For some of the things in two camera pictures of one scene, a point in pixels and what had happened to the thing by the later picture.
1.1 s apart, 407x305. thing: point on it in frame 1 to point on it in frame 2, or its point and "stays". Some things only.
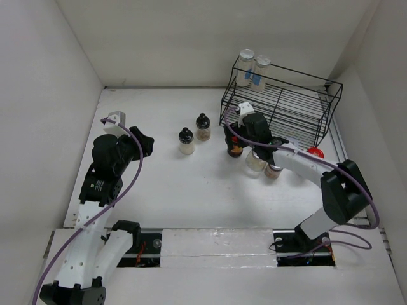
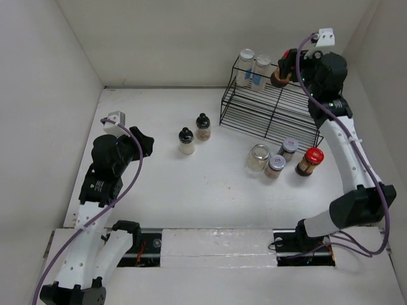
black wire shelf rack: (299, 107) stays
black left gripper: (146, 141) stays
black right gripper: (238, 129) to (285, 65)
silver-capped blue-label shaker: (260, 72) stays
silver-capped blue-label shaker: (245, 67) stays
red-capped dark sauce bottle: (234, 145) to (275, 79)
